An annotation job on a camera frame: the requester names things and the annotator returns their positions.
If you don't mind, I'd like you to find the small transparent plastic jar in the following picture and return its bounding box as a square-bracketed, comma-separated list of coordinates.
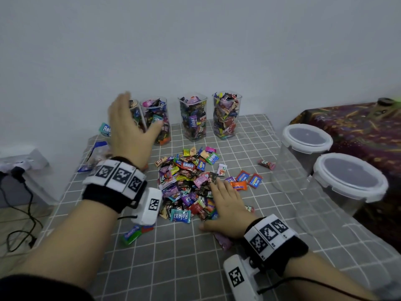
[128, 100, 147, 132]
[213, 91, 243, 140]
[178, 92, 208, 142]

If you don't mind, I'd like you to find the black power plug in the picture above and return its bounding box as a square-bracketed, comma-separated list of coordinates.
[9, 166, 29, 184]

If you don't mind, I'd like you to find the black power cable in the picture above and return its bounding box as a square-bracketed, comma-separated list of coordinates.
[0, 175, 38, 251]

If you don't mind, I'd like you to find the tall transparent plastic jar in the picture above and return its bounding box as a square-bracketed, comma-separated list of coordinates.
[141, 98, 171, 146]

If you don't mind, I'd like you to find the white wall socket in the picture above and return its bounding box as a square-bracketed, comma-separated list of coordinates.
[0, 149, 50, 174]

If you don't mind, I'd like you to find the pile of colourful candies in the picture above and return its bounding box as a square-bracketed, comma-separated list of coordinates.
[122, 146, 277, 248]

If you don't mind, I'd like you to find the dark patterned cloth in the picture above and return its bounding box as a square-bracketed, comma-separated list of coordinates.
[291, 102, 401, 251]

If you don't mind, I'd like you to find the person's right hand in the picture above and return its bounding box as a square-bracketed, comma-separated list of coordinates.
[200, 180, 261, 239]

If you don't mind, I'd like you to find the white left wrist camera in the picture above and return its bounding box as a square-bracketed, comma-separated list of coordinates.
[132, 186, 164, 226]

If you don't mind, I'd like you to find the black marker-tagged right wristband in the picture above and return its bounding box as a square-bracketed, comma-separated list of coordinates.
[243, 214, 309, 273]

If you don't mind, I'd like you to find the blue snack packet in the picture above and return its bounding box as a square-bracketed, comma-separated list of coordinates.
[77, 141, 110, 173]

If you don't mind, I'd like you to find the olive green object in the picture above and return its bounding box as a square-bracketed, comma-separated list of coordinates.
[375, 97, 401, 121]

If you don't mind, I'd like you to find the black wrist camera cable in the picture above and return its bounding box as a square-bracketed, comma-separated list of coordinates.
[257, 277, 373, 301]

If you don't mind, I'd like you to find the person's right forearm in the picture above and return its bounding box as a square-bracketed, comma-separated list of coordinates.
[282, 250, 377, 301]

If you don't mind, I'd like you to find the person's left forearm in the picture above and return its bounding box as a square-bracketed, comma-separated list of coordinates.
[13, 199, 120, 289]

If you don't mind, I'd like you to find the person's left hand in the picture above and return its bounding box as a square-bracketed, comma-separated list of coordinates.
[108, 92, 164, 170]

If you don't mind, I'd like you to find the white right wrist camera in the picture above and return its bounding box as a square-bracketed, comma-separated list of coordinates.
[223, 254, 264, 301]

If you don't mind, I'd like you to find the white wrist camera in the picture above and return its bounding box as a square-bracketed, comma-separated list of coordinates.
[132, 186, 164, 226]
[223, 254, 264, 301]

